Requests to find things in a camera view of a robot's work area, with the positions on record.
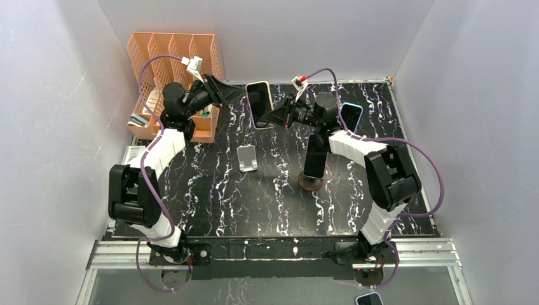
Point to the orange plastic file organizer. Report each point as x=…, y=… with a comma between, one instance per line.
x=143, y=46

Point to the clear case phone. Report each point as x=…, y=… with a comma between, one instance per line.
x=316, y=157

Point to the blue case phone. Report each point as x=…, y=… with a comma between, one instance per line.
x=351, y=115

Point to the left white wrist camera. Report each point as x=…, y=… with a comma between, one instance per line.
x=193, y=67

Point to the teal white eraser block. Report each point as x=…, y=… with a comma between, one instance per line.
x=138, y=121

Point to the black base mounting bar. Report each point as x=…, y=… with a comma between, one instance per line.
x=211, y=258

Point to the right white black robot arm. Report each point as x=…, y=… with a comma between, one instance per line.
x=392, y=179

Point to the white case phone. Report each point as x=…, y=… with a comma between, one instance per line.
x=260, y=103

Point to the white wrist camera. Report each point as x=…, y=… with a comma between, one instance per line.
x=300, y=83
x=193, y=67

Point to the phone at bottom edge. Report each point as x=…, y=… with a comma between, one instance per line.
x=371, y=298

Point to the round base black phone stand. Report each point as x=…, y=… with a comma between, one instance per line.
x=309, y=183

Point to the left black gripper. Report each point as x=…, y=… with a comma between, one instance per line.
x=221, y=94

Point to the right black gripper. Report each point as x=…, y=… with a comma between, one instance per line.
x=283, y=115

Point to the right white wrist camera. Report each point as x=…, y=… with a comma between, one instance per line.
x=300, y=83

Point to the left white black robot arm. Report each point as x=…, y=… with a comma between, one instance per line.
x=134, y=194

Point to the white printed packet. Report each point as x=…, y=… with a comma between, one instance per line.
x=131, y=152

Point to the white phone stand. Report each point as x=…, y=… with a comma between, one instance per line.
x=247, y=158

